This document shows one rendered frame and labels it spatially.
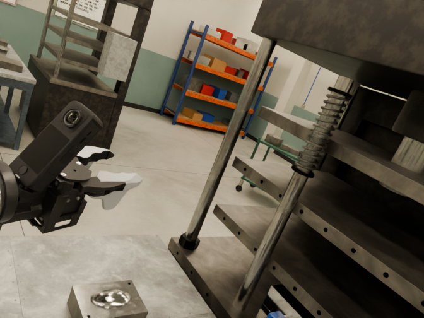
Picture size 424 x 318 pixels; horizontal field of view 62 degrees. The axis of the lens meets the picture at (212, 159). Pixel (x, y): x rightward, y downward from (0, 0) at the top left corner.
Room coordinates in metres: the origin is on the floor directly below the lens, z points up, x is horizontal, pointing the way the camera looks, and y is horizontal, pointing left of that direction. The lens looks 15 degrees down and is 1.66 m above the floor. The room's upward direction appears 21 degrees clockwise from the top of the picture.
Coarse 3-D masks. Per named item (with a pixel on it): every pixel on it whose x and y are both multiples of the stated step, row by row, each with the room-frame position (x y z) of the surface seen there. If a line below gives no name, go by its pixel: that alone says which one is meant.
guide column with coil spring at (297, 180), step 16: (336, 80) 1.25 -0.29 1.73; (352, 80) 1.22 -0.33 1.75; (336, 112) 1.22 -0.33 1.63; (320, 128) 1.22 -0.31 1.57; (320, 144) 1.22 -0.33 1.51; (304, 176) 1.22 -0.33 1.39; (288, 192) 1.23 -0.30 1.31; (288, 208) 1.22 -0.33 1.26; (272, 224) 1.23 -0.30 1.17; (272, 240) 1.22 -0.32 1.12; (256, 256) 1.23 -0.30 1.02; (256, 272) 1.22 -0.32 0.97; (240, 288) 1.24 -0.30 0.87; (240, 304) 1.22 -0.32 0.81
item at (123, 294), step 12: (72, 288) 0.91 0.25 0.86; (84, 288) 0.92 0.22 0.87; (96, 288) 0.94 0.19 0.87; (108, 288) 0.96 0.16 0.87; (120, 288) 0.98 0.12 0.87; (132, 288) 1.00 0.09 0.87; (72, 300) 0.89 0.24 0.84; (84, 300) 0.87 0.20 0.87; (96, 300) 0.91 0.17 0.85; (108, 300) 0.93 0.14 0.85; (120, 300) 0.95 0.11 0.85; (132, 300) 0.95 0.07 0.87; (72, 312) 0.87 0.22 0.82; (84, 312) 0.83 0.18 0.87; (96, 312) 0.84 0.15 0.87; (108, 312) 0.86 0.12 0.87; (120, 312) 0.88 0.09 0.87; (132, 312) 0.90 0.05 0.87; (144, 312) 0.92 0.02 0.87
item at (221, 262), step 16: (176, 240) 1.55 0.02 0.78; (208, 240) 1.67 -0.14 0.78; (224, 240) 1.74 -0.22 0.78; (176, 256) 1.49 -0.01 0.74; (192, 256) 1.47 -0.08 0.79; (208, 256) 1.52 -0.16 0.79; (224, 256) 1.58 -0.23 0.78; (240, 256) 1.64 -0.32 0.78; (192, 272) 1.38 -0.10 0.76; (208, 272) 1.39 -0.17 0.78; (224, 272) 1.44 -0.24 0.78; (240, 272) 1.49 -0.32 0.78; (208, 288) 1.29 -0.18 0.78; (224, 288) 1.32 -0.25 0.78; (256, 288) 1.41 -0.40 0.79; (208, 304) 1.26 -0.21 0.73; (224, 304) 1.22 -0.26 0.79; (256, 304) 1.30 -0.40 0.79
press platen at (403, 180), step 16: (272, 112) 1.51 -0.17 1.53; (288, 128) 1.42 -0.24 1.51; (304, 128) 1.37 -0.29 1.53; (336, 144) 1.24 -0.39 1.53; (352, 144) 1.39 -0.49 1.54; (368, 144) 1.74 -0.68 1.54; (352, 160) 1.18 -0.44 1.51; (368, 160) 1.14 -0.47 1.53; (384, 160) 1.27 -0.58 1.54; (384, 176) 1.09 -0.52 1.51; (400, 176) 1.06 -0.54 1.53; (416, 176) 1.17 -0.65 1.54; (416, 192) 1.01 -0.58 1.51
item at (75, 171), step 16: (0, 160) 0.35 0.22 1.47; (0, 176) 0.33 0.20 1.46; (64, 176) 0.39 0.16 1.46; (80, 176) 0.41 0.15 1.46; (16, 192) 0.34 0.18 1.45; (32, 192) 0.37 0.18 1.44; (48, 192) 0.39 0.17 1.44; (64, 192) 0.39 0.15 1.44; (80, 192) 0.41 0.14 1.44; (16, 208) 0.37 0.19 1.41; (32, 208) 0.38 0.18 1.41; (48, 208) 0.38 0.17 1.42; (64, 208) 0.41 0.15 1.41; (80, 208) 0.43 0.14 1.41; (0, 224) 0.35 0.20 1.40; (32, 224) 0.39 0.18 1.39; (48, 224) 0.38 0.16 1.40
